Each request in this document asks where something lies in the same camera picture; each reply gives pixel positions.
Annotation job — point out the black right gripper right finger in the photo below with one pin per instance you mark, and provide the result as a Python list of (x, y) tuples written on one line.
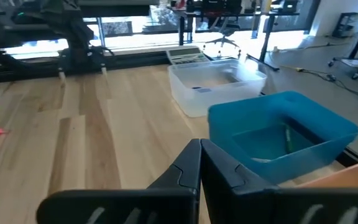
[(244, 202)]

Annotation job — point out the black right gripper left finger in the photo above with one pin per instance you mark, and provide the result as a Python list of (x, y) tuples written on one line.
[(172, 199)]

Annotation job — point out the grey crayon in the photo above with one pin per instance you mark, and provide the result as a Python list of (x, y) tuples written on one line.
[(261, 159)]

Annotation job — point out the green crayon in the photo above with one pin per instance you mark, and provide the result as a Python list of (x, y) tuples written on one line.
[(288, 140)]

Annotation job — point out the blue pen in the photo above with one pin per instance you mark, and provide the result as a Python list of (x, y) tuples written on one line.
[(204, 90)]

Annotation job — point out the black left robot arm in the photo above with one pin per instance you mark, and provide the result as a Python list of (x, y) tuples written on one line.
[(73, 34)]

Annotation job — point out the clear plastic bin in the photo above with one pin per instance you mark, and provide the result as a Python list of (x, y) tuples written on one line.
[(216, 96)]

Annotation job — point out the orange plastic bin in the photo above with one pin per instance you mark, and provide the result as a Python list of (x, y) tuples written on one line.
[(353, 175)]

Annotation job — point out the blue plastic bin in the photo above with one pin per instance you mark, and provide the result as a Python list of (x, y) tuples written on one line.
[(322, 121)]

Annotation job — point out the white desk calculator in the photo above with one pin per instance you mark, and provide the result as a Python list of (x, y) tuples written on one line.
[(186, 55)]

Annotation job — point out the grey office chair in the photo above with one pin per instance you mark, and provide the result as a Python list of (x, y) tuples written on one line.
[(224, 40)]

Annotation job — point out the black wheeled stand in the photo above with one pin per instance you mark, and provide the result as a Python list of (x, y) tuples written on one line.
[(357, 63)]

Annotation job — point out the black aluminium table frame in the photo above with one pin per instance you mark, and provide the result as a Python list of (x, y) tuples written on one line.
[(135, 60)]

